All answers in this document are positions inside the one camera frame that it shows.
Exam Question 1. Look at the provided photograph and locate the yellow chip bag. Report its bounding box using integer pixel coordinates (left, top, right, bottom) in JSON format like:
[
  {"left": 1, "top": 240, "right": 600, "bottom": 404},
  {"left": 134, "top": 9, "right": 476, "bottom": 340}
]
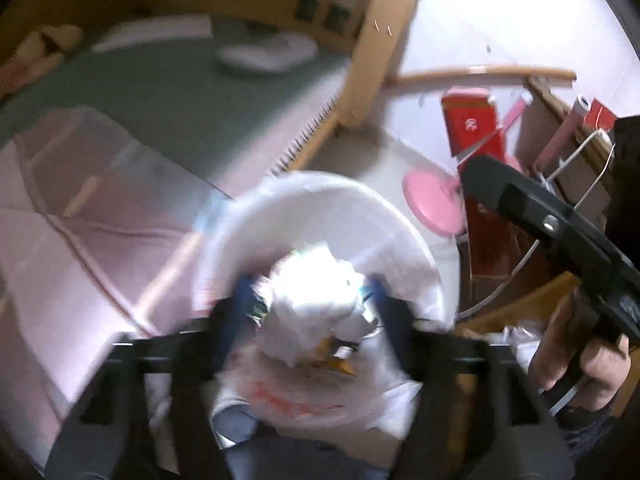
[{"left": 311, "top": 336, "right": 358, "bottom": 377}]

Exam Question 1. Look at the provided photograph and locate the white laundry basket trash bin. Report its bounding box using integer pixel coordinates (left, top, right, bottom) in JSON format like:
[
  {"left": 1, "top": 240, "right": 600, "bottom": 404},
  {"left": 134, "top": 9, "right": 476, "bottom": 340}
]
[{"left": 192, "top": 172, "right": 457, "bottom": 467}]

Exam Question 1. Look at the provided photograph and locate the person right hand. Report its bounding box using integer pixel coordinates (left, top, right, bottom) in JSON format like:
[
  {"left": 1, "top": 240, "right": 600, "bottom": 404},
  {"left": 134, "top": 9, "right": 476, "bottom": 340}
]
[{"left": 528, "top": 287, "right": 631, "bottom": 412}]

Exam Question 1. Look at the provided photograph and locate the plaid pink grey blanket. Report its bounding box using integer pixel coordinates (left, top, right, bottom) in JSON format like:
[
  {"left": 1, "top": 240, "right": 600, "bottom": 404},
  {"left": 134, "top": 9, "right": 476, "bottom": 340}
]
[{"left": 1, "top": 107, "right": 226, "bottom": 468}]

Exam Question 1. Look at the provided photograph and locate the red box on floor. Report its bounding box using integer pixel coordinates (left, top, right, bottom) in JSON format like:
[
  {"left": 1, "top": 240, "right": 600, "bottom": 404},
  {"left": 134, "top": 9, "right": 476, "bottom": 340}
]
[{"left": 440, "top": 87, "right": 532, "bottom": 170}]

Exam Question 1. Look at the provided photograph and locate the green bed mattress sheet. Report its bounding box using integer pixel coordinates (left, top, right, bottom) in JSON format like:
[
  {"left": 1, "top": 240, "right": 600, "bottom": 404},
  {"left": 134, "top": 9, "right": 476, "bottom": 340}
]
[{"left": 1, "top": 23, "right": 350, "bottom": 196}]

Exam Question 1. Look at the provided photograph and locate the white small device pillow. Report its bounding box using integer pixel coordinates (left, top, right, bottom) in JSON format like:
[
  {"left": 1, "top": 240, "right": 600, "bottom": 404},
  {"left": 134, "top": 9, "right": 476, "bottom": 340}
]
[{"left": 217, "top": 32, "right": 319, "bottom": 75}]

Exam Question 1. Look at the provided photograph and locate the striped plush dog toy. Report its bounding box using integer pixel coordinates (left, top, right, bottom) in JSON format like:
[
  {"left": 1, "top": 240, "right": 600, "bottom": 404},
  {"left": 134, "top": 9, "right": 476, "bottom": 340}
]
[{"left": 1, "top": 24, "right": 84, "bottom": 100}]

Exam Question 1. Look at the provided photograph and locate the white flat board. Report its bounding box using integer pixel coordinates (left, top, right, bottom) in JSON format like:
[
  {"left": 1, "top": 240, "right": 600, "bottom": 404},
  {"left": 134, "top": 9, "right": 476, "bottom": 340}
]
[{"left": 91, "top": 14, "right": 213, "bottom": 52}]

